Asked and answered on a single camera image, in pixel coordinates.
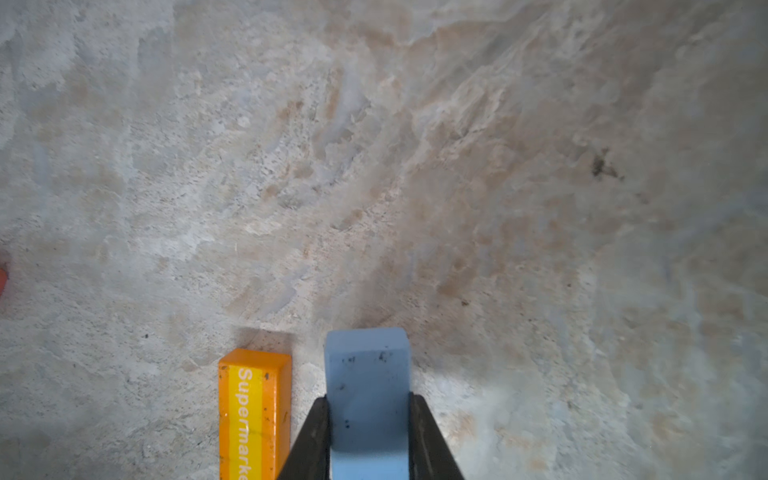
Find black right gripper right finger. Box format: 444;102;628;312
409;393;464;480

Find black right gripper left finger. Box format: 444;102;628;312
277;396;330;480

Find yellow supermarket wooden block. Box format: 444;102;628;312
218;349;292;480

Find light blue wooden block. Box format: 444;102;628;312
324;327;411;479

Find red wooden block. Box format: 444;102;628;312
0;267;9;296

